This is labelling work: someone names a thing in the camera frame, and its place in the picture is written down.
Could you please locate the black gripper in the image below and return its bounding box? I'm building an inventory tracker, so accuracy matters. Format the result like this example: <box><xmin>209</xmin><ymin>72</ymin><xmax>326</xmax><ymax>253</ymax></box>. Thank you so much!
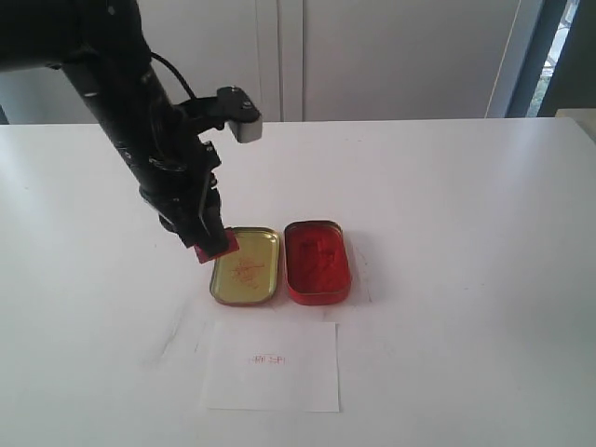
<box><xmin>125</xmin><ymin>134</ymin><xmax>225</xmax><ymax>250</ymax></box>

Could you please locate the red stamp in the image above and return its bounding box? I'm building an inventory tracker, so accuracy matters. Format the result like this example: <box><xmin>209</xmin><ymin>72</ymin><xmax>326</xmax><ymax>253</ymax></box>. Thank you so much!
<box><xmin>193</xmin><ymin>227</ymin><xmax>239</xmax><ymax>264</ymax></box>

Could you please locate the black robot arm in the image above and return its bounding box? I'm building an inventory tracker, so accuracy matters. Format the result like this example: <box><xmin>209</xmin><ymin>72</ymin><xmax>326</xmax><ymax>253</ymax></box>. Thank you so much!
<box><xmin>1</xmin><ymin>1</ymin><xmax>231</xmax><ymax>258</ymax></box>

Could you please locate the red ink tin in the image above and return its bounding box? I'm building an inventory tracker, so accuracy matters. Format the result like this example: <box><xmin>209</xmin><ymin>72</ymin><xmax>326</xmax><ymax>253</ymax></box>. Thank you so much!
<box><xmin>284</xmin><ymin>220</ymin><xmax>352</xmax><ymax>305</ymax></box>

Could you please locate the gold tin lid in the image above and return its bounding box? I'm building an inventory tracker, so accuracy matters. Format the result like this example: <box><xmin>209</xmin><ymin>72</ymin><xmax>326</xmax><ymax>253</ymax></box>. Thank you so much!
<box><xmin>210</xmin><ymin>227</ymin><xmax>281</xmax><ymax>306</ymax></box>

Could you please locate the white paper sheet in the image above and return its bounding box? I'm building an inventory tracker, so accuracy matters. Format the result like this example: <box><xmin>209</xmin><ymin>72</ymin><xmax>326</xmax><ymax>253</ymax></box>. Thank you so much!
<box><xmin>201</xmin><ymin>320</ymin><xmax>340</xmax><ymax>413</ymax></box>

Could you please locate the white cabinet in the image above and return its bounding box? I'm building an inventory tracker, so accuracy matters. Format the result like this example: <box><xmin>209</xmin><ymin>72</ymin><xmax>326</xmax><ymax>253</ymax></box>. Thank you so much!
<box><xmin>0</xmin><ymin>0</ymin><xmax>546</xmax><ymax>125</ymax></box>

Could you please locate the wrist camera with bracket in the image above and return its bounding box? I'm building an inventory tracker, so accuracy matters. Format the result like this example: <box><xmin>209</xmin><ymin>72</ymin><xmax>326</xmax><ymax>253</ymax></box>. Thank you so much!
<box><xmin>177</xmin><ymin>86</ymin><xmax>263</xmax><ymax>143</ymax></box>

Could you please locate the black cable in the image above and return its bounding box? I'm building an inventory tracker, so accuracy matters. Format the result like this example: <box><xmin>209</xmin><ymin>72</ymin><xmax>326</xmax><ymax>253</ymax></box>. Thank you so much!
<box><xmin>149</xmin><ymin>50</ymin><xmax>199</xmax><ymax>102</ymax></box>

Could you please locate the dark window frame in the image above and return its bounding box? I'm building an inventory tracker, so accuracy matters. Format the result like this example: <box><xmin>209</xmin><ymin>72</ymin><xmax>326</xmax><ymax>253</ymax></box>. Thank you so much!
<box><xmin>506</xmin><ymin>0</ymin><xmax>595</xmax><ymax>118</ymax></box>

